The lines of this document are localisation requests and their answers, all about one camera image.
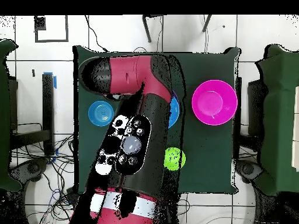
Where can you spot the large blue bowl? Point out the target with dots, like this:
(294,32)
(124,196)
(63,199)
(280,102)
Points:
(174,112)

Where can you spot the small blue bowl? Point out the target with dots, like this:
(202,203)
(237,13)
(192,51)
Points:
(101,113)

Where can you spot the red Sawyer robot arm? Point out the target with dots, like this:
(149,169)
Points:
(151,112)

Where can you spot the green bowl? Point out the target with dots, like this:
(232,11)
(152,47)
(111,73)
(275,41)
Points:
(174,158)

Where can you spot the dark green table cloth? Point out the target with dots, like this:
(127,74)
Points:
(205,140)

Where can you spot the large pink bowl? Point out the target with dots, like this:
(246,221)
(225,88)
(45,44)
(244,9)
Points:
(214,102)

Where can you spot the black metal leg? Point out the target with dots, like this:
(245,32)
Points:
(146,28)
(206,23)

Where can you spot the black stand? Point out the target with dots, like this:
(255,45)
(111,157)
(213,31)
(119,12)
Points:
(48,105)
(255,105)

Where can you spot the black office chair base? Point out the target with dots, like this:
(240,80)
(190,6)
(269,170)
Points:
(247,169)
(32,168)

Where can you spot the green covered side table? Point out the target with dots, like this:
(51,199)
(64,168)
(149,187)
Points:
(278,116)
(4,116)

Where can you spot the white boxes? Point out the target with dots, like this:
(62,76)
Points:
(296,128)

